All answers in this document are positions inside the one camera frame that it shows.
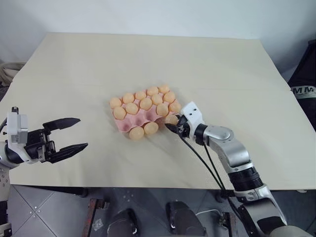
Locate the dark rounded shape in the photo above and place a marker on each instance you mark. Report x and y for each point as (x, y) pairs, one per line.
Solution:
(184, 219)
(123, 223)

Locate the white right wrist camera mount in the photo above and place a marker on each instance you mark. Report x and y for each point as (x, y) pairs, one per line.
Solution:
(193, 114)

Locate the black bag with white lettering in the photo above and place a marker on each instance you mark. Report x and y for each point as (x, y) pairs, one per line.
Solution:
(307, 118)

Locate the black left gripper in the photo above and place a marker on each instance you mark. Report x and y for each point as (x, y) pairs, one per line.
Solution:
(37, 145)

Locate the pink egg carton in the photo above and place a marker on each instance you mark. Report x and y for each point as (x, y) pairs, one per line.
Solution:
(138, 121)

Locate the tan egg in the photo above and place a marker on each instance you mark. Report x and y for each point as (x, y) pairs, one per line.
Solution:
(169, 97)
(152, 90)
(131, 108)
(162, 109)
(164, 88)
(140, 95)
(171, 120)
(151, 128)
(120, 113)
(115, 102)
(145, 103)
(128, 98)
(175, 106)
(136, 133)
(157, 99)

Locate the white canvas bag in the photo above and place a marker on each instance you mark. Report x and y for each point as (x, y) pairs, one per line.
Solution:
(8, 72)

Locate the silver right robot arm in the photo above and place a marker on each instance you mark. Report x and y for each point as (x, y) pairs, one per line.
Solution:
(222, 138)

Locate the rusty metal bracket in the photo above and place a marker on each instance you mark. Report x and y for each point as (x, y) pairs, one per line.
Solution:
(227, 223)
(95, 214)

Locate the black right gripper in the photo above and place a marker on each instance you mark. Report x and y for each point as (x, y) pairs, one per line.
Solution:
(185, 128)

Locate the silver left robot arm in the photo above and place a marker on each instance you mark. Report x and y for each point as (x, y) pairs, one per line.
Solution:
(3, 182)

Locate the beige table cover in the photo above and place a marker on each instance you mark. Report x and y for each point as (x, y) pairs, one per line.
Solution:
(158, 61)

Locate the black stitched fabric panel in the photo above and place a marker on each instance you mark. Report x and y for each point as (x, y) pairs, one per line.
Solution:
(304, 66)

